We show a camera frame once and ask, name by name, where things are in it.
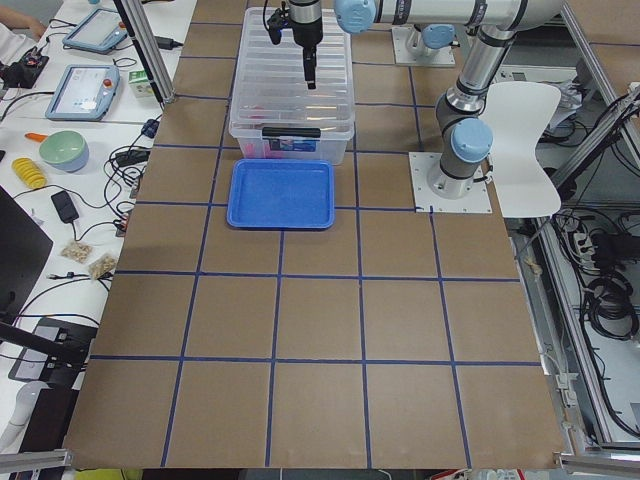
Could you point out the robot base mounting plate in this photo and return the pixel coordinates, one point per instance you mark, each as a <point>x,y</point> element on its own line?
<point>434,192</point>

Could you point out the teach pendant tablet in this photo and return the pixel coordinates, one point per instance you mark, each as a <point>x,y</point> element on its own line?
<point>100,32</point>
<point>85,93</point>

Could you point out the yellow toy corn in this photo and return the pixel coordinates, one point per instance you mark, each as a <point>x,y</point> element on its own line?
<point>29,173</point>

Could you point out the aluminium frame post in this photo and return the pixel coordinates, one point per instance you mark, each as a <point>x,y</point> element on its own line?
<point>139,30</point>

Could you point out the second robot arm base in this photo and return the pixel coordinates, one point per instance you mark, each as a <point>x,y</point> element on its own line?
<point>424,45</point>

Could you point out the black power adapter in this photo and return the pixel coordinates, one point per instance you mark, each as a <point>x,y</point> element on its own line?
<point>64,207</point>

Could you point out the black box latch handle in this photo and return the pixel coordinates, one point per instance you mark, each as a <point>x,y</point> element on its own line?
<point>277,132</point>

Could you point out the blue plastic tray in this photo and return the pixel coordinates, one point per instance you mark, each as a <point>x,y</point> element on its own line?
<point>282,194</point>

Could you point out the near teach pendant tablet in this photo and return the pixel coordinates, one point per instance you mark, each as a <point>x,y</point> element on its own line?
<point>85,93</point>

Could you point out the green white carton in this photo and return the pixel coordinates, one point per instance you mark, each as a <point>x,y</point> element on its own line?
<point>139,84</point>

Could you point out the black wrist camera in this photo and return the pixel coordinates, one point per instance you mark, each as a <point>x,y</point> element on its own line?
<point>276,24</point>

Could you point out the clear plastic box lid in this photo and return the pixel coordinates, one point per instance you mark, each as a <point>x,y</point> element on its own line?
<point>295,80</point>

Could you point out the green blue bowl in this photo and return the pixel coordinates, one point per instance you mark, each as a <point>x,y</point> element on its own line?
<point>65,150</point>

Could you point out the clear plastic storage box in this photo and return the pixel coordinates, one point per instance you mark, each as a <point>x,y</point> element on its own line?
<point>292,145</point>

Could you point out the white plastic chair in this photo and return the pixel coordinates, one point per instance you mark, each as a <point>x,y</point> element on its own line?
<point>518,112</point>

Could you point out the far teach pendant tablet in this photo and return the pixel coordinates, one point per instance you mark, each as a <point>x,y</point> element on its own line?
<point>100,32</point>

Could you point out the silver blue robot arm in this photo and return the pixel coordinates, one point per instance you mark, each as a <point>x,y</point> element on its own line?
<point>466,138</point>

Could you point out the orange toy carrot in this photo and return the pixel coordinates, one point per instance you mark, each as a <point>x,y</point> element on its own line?
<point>36,137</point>

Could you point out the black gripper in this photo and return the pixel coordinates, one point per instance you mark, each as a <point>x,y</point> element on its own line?
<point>305,34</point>

